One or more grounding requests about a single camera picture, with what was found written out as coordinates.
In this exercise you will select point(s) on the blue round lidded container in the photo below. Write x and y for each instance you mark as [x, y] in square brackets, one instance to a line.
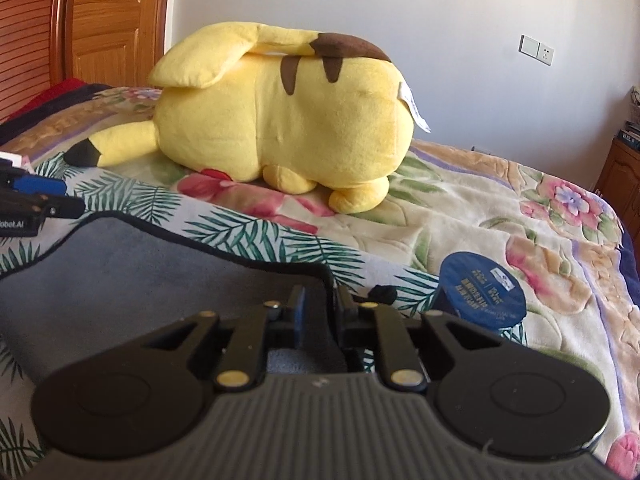
[482, 285]

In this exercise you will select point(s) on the wooden cabinet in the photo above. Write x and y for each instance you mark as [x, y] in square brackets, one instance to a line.
[620, 180]

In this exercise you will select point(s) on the wooden louvred panel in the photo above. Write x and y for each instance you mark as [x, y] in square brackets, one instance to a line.
[27, 35]

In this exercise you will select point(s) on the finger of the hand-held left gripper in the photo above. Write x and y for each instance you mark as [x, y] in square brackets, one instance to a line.
[62, 206]
[42, 185]

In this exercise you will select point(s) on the red cloth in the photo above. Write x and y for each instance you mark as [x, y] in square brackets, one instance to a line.
[55, 96]

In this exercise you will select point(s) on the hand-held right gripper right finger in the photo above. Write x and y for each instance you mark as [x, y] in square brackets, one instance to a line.
[345, 320]

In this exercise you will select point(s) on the palm leaf print sheet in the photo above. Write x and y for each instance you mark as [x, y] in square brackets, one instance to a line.
[240, 230]

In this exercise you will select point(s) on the grey towel with black edge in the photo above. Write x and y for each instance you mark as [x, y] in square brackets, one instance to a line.
[125, 270]

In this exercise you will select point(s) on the white wall socket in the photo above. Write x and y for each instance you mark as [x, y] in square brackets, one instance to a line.
[536, 50]

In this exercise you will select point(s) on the yellow plush toy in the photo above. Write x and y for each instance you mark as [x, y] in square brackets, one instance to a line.
[300, 110]

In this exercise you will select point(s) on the wooden door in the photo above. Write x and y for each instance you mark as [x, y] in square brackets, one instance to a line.
[120, 15]

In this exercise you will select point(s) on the small black object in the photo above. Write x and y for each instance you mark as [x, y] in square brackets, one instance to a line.
[384, 294]

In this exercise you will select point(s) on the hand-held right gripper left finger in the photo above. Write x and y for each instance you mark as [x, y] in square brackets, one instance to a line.
[299, 317]

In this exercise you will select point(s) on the stack of books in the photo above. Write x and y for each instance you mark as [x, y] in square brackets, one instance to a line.
[632, 125]

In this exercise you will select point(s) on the floral blanket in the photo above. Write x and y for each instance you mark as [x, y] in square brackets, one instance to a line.
[475, 220]

